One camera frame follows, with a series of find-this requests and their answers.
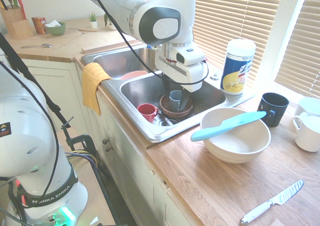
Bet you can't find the small upright plant white pot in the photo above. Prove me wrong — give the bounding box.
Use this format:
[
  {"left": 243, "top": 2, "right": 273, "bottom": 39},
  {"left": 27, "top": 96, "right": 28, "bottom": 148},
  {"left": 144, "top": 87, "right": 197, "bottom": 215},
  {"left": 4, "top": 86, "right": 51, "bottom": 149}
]
[{"left": 87, "top": 11, "right": 99, "bottom": 29}]

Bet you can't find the dark navy mug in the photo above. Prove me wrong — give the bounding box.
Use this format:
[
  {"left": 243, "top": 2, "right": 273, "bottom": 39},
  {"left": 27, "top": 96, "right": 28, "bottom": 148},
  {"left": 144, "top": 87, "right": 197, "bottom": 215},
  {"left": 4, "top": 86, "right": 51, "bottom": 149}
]
[{"left": 255, "top": 92, "right": 290, "bottom": 128}]

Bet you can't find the teal plastic knife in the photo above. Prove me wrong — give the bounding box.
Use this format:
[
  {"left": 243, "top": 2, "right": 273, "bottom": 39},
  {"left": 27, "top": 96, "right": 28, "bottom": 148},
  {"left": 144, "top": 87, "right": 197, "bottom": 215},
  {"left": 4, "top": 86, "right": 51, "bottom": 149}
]
[{"left": 190, "top": 111, "right": 268, "bottom": 142}]

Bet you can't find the cream kitchen cabinet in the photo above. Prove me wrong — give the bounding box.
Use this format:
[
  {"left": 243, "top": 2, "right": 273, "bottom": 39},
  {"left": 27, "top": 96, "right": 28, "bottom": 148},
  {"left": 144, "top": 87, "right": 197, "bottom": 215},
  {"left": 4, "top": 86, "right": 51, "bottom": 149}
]
[{"left": 21, "top": 58, "right": 203, "bottom": 226}]

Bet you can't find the orange cardboard box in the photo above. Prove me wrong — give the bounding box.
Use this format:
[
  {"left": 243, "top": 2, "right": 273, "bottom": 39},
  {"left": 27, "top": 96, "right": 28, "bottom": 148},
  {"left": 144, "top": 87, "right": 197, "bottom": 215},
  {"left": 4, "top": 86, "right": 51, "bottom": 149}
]
[{"left": 31, "top": 17, "right": 48, "bottom": 35}]

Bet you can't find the brown ceramic bowl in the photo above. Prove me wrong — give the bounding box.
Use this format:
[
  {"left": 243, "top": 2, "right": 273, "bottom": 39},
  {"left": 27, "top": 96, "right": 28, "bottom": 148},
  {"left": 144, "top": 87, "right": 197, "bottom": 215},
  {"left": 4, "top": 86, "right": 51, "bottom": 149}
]
[{"left": 159, "top": 93, "right": 194, "bottom": 119}]

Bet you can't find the white-handled kitchen knife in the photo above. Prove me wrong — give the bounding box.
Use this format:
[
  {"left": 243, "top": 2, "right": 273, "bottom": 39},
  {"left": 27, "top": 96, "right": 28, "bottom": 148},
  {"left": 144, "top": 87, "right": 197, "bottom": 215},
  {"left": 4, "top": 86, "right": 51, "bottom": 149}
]
[{"left": 239, "top": 179, "right": 305, "bottom": 225}]

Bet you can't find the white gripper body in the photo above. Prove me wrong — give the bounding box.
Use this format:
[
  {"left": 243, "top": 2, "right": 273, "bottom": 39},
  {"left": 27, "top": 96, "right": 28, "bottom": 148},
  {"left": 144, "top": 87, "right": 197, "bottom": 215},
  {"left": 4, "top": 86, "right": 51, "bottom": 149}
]
[{"left": 154, "top": 55, "right": 204, "bottom": 93}]

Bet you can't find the blind pull cord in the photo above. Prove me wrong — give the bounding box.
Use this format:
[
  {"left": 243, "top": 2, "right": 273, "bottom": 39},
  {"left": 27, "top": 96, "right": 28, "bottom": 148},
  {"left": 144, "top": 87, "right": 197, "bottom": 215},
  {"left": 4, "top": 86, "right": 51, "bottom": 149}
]
[{"left": 306, "top": 69, "right": 320, "bottom": 97}]

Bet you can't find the white mug with handle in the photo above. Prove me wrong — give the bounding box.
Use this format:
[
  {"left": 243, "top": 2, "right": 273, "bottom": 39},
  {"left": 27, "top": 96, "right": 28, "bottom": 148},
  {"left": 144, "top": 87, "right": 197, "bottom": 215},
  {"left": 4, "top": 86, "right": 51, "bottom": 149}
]
[{"left": 291, "top": 112, "right": 320, "bottom": 153}]

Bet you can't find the metal spoon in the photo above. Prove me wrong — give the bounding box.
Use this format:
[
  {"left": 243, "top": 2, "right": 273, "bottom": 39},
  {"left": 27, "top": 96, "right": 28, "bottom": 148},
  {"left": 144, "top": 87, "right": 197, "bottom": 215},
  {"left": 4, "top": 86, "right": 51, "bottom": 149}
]
[{"left": 20, "top": 43, "right": 53, "bottom": 49}]

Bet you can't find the stainless steel double sink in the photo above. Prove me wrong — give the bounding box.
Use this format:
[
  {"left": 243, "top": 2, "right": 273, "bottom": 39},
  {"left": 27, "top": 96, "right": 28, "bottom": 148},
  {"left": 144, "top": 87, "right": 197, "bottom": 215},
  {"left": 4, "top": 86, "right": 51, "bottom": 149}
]
[{"left": 80, "top": 47, "right": 256, "bottom": 143}]

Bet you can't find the green bowl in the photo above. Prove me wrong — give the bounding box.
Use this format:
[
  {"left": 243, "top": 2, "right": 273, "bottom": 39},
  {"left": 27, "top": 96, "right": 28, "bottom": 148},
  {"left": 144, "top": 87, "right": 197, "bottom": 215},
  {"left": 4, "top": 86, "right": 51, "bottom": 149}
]
[{"left": 46, "top": 22, "right": 67, "bottom": 36}]

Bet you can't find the white cup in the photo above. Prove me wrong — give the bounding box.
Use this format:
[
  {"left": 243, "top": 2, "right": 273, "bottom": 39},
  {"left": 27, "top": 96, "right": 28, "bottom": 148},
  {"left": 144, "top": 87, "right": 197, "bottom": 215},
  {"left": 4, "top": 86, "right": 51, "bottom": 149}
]
[{"left": 296, "top": 97, "right": 320, "bottom": 118}]

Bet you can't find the coloured wire bundle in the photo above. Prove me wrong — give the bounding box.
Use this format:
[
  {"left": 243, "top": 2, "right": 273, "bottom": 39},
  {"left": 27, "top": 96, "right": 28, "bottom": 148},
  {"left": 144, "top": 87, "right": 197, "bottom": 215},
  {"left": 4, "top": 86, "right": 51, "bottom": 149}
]
[{"left": 64, "top": 149, "right": 99, "bottom": 167}]

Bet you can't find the black metal clamp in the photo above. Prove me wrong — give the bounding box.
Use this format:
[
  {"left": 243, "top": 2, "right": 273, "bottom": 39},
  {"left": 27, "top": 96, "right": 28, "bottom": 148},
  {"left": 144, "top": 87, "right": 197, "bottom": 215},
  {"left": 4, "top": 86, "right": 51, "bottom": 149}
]
[{"left": 51, "top": 102, "right": 100, "bottom": 163}]

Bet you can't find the pink bowl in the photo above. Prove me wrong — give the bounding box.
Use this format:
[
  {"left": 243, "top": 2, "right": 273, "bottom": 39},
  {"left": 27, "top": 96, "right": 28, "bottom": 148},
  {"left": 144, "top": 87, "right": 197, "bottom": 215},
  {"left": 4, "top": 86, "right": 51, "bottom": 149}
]
[{"left": 119, "top": 70, "right": 149, "bottom": 81}]

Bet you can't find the cream ceramic bowl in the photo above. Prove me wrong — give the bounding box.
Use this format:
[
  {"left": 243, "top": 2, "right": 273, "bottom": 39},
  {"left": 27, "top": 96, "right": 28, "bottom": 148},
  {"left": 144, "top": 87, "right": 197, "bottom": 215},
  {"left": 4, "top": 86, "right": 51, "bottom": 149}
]
[{"left": 199, "top": 107, "right": 272, "bottom": 164}]

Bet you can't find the wide beige window blind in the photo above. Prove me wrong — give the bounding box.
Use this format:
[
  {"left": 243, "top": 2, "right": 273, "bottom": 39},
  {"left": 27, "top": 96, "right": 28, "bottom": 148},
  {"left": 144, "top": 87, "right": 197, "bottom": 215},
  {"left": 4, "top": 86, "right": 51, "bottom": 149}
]
[{"left": 134, "top": 0, "right": 286, "bottom": 88}]

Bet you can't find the red-handled knife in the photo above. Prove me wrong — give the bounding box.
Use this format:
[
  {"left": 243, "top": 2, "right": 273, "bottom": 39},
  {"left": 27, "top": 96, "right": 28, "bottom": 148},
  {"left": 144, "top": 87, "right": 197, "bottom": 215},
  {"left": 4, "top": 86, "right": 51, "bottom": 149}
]
[{"left": 13, "top": 0, "right": 27, "bottom": 20}]

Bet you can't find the narrow beige window blind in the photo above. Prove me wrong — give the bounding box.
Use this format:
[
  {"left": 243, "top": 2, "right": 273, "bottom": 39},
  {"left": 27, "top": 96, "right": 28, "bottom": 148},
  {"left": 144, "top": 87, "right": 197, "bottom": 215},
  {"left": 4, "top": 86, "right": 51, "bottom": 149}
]
[{"left": 274, "top": 0, "right": 320, "bottom": 98}]

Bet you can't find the yellow dish cloth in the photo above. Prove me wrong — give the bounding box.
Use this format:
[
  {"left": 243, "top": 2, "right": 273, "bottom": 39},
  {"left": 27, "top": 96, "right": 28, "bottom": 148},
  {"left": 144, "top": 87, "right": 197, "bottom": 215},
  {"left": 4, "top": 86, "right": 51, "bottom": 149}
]
[{"left": 81, "top": 62, "right": 113, "bottom": 116}]

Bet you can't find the Lysol wipes canister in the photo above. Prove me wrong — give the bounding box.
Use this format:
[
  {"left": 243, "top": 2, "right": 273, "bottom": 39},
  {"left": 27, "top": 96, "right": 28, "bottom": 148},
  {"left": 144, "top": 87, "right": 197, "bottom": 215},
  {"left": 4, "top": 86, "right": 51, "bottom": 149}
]
[{"left": 219, "top": 39, "right": 257, "bottom": 95}]

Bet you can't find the trailing plant white pot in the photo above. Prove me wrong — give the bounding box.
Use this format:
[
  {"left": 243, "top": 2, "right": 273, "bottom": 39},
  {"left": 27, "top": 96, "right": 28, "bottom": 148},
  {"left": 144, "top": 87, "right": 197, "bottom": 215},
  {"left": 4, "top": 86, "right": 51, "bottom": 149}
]
[{"left": 103, "top": 14, "right": 118, "bottom": 31}]

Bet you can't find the silver cutlery piece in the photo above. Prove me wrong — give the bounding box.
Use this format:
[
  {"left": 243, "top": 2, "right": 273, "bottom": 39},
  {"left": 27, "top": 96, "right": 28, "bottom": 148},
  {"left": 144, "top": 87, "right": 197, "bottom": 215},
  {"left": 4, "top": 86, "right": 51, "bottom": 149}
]
[{"left": 156, "top": 108, "right": 180, "bottom": 126}]

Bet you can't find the black base cable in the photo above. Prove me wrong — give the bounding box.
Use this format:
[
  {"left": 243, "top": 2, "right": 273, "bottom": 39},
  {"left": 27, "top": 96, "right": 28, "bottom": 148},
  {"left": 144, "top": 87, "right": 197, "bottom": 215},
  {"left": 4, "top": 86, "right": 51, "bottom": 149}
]
[{"left": 0, "top": 59, "right": 61, "bottom": 199}]

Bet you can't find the red mug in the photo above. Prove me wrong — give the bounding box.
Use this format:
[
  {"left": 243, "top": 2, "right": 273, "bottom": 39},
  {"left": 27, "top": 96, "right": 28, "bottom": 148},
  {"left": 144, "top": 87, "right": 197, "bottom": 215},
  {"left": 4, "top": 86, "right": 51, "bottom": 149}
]
[{"left": 137, "top": 103, "right": 160, "bottom": 124}]

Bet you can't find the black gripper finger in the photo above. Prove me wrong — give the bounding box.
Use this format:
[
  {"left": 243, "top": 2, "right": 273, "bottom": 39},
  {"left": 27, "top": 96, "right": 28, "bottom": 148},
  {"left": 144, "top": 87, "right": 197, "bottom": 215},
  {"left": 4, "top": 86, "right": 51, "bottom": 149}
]
[
  {"left": 177, "top": 87, "right": 192, "bottom": 111},
  {"left": 161, "top": 73, "right": 175, "bottom": 97}
]

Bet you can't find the wooden knife block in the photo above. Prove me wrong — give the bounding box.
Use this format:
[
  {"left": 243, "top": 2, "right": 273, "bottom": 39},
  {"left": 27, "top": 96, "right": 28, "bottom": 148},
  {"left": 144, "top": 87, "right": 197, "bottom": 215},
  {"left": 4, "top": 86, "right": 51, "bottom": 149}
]
[{"left": 0, "top": 6, "right": 35, "bottom": 40}]

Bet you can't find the grey-blue mug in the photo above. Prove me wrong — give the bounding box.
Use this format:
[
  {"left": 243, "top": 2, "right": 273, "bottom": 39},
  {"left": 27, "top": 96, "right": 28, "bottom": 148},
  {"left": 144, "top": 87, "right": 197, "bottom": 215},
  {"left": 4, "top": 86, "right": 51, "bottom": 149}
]
[{"left": 168, "top": 90, "right": 185, "bottom": 111}]

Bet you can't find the white crumpled paper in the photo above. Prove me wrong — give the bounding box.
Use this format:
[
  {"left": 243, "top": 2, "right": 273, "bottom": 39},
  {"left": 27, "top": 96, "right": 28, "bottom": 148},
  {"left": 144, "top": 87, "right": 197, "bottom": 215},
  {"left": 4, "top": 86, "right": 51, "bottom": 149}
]
[{"left": 44, "top": 20, "right": 62, "bottom": 29}]

